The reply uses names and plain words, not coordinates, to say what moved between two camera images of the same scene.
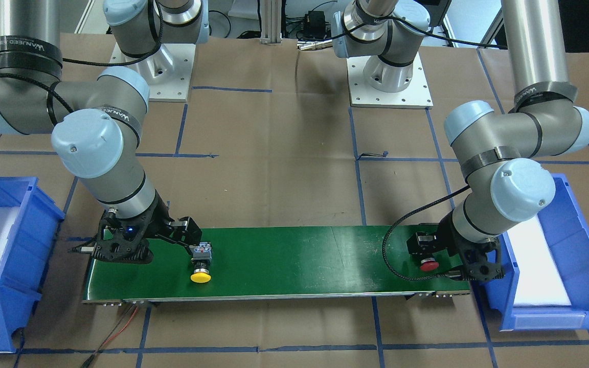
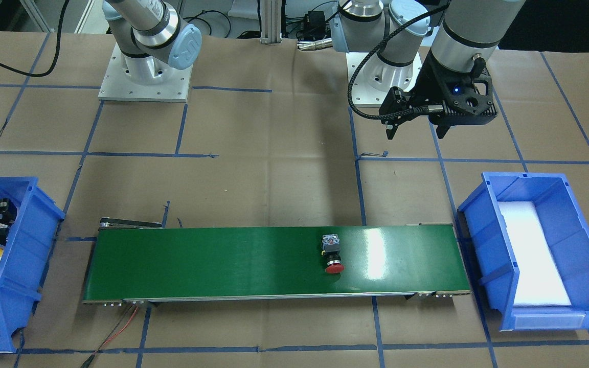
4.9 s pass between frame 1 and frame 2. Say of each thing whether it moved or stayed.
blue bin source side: stayed
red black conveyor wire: stayed
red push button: moved
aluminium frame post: stayed
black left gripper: moved
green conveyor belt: stayed
